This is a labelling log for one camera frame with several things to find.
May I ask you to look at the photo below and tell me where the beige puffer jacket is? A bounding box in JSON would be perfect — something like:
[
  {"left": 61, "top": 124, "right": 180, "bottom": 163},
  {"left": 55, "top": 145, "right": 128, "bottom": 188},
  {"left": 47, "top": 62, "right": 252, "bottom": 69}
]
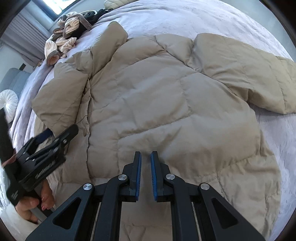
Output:
[{"left": 32, "top": 22, "right": 295, "bottom": 240}]

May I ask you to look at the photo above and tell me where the striped beige clothes pile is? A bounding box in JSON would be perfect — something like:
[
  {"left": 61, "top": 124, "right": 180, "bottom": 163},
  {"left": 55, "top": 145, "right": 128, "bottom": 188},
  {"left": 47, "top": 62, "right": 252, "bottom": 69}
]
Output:
[{"left": 44, "top": 11, "right": 97, "bottom": 66}]

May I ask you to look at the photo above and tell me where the dark clothing item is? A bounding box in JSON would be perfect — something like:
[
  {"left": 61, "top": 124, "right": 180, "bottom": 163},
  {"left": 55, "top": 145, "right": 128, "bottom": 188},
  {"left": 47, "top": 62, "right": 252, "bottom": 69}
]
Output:
[{"left": 81, "top": 9, "right": 112, "bottom": 25}]

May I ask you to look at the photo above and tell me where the person's left hand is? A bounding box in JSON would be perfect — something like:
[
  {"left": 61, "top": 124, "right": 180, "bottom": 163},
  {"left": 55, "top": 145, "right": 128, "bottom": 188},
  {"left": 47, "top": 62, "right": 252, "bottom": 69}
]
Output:
[{"left": 15, "top": 179, "right": 55, "bottom": 223}]

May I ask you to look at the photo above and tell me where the round white pleated cushion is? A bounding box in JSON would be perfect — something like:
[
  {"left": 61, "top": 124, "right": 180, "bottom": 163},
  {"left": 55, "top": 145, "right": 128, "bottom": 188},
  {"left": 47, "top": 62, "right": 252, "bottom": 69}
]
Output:
[{"left": 0, "top": 89, "right": 19, "bottom": 123}]

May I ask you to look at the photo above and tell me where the grey curtain left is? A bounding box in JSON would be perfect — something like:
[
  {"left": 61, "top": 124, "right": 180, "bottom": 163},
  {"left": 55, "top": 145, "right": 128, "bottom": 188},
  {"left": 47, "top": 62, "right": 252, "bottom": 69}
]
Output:
[{"left": 1, "top": 9, "right": 51, "bottom": 66}]

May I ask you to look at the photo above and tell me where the window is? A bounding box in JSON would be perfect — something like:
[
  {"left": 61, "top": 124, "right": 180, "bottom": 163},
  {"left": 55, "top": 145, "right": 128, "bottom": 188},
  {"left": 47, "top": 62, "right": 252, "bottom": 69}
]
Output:
[{"left": 33, "top": 0, "right": 79, "bottom": 15}]

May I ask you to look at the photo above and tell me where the cream quilted folded garment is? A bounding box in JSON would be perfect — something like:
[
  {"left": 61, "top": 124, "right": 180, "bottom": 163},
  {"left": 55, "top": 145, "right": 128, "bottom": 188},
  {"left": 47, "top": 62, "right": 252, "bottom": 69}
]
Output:
[{"left": 104, "top": 0, "right": 136, "bottom": 9}]

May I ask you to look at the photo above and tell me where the lavender bed blanket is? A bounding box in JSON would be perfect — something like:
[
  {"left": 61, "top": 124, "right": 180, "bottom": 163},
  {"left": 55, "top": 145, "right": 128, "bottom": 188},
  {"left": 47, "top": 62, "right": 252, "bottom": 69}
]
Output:
[{"left": 11, "top": 1, "right": 295, "bottom": 240}]

